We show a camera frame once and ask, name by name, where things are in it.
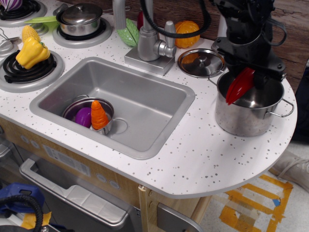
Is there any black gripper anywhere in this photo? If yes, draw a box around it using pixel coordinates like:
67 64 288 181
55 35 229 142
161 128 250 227
215 18 287 89

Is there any red toy chili pepper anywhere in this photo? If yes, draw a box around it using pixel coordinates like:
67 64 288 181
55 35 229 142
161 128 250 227
225 67 255 105

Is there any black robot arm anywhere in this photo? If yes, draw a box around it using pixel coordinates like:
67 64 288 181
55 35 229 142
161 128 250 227
213 0 287 88

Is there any large steel pot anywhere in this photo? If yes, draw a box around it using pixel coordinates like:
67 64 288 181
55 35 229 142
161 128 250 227
213 72 295 137

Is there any steel pot lid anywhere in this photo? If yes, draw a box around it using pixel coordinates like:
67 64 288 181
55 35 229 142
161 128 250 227
177 48 226 78

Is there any small lidded steel pot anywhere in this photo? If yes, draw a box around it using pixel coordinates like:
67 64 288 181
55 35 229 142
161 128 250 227
56 3 103 36

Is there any yellow toy bell pepper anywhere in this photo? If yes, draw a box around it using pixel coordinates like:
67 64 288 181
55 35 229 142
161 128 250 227
15 37 51 70

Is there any orange toy pumpkin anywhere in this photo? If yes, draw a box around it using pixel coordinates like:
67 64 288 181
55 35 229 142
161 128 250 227
174 20 200 48

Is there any white shoe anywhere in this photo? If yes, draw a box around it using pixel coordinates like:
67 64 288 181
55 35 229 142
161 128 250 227
271 151 309 192

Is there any grey toy faucet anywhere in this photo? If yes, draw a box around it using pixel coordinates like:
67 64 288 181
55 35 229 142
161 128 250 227
124 0 177 76

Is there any grey sink basin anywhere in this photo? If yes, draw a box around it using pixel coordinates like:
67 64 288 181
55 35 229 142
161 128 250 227
30 57 195 160

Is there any red toy behind faucet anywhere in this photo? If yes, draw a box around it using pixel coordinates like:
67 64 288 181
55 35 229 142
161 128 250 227
137 11 143 30

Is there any green toy vegetable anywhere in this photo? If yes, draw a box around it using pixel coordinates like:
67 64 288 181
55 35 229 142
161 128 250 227
116 18 139 47

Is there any grey support pole left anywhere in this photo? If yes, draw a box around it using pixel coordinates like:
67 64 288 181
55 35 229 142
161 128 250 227
112 0 126 30

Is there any back right stove burner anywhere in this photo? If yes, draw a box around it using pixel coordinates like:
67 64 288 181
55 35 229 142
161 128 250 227
53 12 112 49

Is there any orange toy carrot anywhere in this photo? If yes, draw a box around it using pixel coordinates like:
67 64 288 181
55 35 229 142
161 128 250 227
91 100 109 130

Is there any purple toy eggplant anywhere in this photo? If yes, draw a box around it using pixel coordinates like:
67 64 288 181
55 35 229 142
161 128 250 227
75 107 91 128

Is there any green toy leaf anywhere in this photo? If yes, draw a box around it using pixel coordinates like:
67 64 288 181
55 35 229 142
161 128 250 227
24 16 58 24

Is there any yellow toy corn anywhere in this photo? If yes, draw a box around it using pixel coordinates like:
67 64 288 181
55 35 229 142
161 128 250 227
22 25 41 42

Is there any back left stove burner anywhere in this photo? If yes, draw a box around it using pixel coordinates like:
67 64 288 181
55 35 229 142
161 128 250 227
0 0 47 28

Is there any black front stove burner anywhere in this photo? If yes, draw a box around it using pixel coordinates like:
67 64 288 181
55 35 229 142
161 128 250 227
0 51 64 93

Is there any purple white toy onion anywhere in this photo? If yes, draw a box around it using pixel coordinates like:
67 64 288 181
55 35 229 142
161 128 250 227
0 0 23 11

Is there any blue clamp tool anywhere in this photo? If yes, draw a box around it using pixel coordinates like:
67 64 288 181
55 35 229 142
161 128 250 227
0 182 45 214

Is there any grey oven door handle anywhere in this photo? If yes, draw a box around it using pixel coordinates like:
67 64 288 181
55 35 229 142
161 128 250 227
20 159 128 230

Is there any metal wire utensil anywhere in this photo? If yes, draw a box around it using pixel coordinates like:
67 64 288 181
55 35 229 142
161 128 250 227
0 28 20 58

